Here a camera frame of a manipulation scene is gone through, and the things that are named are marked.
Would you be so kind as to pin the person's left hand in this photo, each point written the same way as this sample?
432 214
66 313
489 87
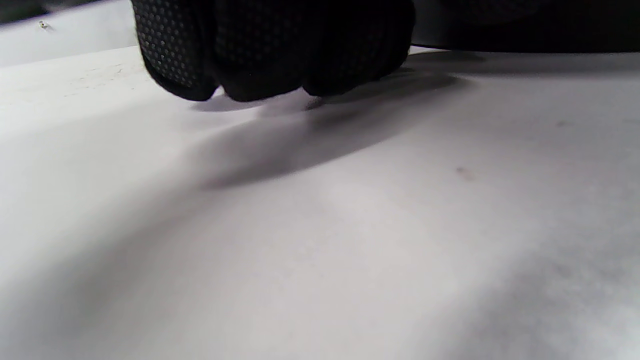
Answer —
280 45

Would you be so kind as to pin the black frying pan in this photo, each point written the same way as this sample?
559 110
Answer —
525 25

